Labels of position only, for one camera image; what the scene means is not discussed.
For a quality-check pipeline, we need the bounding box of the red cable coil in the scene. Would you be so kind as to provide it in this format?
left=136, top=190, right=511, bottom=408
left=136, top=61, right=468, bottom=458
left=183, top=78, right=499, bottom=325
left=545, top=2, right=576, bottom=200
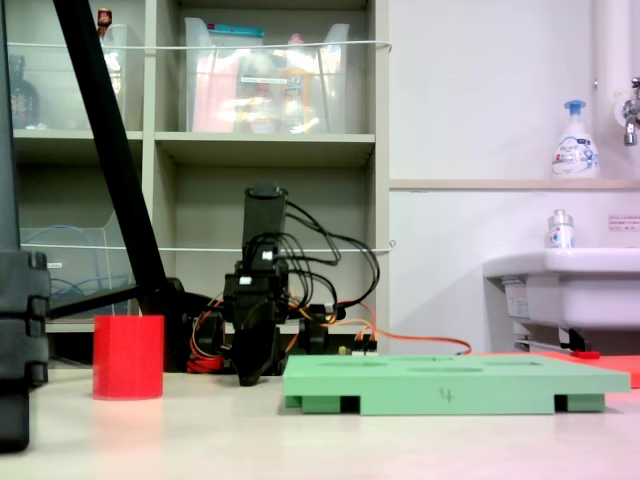
left=186, top=319, right=226, bottom=374

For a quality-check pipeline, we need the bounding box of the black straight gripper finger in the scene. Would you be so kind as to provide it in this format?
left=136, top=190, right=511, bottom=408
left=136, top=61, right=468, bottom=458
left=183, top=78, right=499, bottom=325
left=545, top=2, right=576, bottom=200
left=231, top=326, right=281, bottom=387

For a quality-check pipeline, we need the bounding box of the dark round bottle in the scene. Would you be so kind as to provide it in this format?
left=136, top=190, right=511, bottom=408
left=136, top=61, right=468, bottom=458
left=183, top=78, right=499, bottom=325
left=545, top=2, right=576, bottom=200
left=8, top=54, right=41, bottom=130

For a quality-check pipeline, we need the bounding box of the blue cable coil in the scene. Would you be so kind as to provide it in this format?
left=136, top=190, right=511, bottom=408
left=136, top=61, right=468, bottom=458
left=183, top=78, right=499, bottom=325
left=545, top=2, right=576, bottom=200
left=21, top=224, right=132, bottom=302

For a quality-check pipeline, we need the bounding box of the dark grey upright post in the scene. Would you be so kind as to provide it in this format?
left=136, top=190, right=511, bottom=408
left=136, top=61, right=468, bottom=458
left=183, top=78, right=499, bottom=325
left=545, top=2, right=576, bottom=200
left=0, top=0, right=22, bottom=252

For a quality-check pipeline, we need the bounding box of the large clear plastic bin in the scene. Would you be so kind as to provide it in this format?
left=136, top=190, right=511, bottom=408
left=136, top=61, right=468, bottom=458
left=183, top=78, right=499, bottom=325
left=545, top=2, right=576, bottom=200
left=183, top=17, right=351, bottom=135

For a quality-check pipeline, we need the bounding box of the red-print wall notice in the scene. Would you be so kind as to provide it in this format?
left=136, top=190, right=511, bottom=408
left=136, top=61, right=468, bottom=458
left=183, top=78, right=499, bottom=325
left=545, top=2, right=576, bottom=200
left=607, top=214, right=640, bottom=233

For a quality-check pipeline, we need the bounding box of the white blue pump soap bottle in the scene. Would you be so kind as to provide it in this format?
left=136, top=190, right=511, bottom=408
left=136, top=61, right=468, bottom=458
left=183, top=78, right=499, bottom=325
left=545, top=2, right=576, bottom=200
left=551, top=99, right=601, bottom=180

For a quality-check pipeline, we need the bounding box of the metal faucet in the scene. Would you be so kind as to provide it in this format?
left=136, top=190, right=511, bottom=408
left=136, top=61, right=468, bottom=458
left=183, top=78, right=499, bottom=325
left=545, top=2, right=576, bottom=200
left=618, top=76, right=640, bottom=147

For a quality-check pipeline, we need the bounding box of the teal-edged package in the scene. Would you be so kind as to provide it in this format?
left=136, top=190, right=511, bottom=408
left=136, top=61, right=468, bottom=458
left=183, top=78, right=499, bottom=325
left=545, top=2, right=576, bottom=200
left=207, top=22, right=265, bottom=47

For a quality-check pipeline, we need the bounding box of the clear file box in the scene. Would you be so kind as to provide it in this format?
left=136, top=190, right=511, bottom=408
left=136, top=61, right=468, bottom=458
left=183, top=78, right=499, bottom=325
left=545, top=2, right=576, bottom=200
left=19, top=209, right=139, bottom=324

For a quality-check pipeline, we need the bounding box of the green shape-sorter board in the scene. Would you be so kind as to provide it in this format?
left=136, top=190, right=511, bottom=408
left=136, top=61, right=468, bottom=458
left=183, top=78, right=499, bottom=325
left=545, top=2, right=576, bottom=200
left=282, top=353, right=631, bottom=416

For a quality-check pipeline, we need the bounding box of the small clear sanitizer bottle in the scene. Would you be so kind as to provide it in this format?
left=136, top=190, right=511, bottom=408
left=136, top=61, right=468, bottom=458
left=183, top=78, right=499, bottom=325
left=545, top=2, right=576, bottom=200
left=545, top=208, right=576, bottom=250

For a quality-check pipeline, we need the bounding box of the orange cable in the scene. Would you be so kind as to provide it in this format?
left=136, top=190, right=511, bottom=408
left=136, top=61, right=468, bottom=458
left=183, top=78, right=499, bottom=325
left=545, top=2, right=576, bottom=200
left=319, top=299, right=474, bottom=357

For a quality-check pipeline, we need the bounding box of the notched black stack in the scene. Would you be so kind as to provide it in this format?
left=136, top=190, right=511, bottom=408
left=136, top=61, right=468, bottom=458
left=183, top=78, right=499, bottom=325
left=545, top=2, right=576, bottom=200
left=0, top=249, right=51, bottom=454

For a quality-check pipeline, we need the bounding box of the red flat mat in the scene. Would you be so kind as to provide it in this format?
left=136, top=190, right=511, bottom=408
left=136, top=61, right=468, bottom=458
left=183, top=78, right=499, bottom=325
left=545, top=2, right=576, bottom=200
left=478, top=350, right=640, bottom=389

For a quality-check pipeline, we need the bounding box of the beige shelf unit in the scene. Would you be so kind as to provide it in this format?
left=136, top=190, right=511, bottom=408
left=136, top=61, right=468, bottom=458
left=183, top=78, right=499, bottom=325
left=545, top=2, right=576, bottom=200
left=4, top=0, right=391, bottom=371

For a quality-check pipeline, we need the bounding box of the white vertical pipe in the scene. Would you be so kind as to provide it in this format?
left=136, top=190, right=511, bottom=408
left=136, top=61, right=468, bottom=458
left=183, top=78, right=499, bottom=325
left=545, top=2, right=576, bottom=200
left=591, top=0, right=634, bottom=179

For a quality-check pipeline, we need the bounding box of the clear plastic storage box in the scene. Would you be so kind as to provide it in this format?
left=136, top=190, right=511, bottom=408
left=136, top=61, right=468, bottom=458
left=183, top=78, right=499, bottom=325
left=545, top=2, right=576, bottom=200
left=7, top=22, right=132, bottom=132

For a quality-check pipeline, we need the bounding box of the pink-capped orange-label bottle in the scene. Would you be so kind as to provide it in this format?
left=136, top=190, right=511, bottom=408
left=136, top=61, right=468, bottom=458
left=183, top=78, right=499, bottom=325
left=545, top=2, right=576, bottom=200
left=280, top=33, right=314, bottom=132

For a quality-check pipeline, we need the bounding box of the white sink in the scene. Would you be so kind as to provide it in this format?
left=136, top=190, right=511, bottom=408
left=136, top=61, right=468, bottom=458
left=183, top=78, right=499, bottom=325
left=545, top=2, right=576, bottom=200
left=482, top=247, right=640, bottom=332

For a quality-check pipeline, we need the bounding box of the red-capped brown bottle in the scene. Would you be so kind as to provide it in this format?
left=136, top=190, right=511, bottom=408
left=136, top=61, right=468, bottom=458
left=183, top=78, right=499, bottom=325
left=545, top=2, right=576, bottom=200
left=96, top=7, right=122, bottom=96

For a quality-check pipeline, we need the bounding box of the red octagonal pillar block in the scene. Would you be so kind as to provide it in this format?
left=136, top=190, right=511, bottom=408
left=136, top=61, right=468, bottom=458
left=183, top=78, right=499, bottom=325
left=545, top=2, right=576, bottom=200
left=92, top=314, right=165, bottom=401

